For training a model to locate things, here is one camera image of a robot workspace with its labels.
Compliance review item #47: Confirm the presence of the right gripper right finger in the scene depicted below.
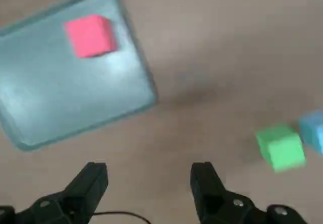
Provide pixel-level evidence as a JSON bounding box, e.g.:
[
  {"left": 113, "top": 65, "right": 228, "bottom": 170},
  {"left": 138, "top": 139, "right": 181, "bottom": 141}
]
[{"left": 189, "top": 161, "right": 310, "bottom": 224}]

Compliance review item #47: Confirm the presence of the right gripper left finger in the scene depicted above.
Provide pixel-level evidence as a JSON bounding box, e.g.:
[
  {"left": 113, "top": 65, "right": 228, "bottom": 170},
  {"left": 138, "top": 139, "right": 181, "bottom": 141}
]
[{"left": 0, "top": 161, "right": 110, "bottom": 224}]

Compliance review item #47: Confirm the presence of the green square foam block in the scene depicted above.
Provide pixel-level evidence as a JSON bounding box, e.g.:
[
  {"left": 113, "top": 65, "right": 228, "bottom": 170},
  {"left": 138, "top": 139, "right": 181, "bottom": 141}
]
[{"left": 255, "top": 124, "right": 307, "bottom": 174}]

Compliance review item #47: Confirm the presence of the blue square foam block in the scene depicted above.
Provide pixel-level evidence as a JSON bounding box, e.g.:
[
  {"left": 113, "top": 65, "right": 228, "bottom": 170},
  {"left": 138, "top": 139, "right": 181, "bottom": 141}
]
[{"left": 297, "top": 109, "right": 323, "bottom": 156}]

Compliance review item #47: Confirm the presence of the red square foam block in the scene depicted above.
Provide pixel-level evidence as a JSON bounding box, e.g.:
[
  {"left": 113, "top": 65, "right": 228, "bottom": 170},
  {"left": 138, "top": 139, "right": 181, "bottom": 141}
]
[{"left": 63, "top": 14, "right": 120, "bottom": 59}]

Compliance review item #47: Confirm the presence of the gray square tray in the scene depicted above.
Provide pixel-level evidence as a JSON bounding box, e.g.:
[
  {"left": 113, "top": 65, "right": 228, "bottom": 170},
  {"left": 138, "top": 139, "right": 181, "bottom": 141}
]
[{"left": 0, "top": 0, "right": 158, "bottom": 152}]

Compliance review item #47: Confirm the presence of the thin black cable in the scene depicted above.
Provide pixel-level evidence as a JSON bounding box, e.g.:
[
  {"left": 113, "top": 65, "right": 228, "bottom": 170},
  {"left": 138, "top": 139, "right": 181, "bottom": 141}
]
[{"left": 92, "top": 210, "right": 152, "bottom": 224}]

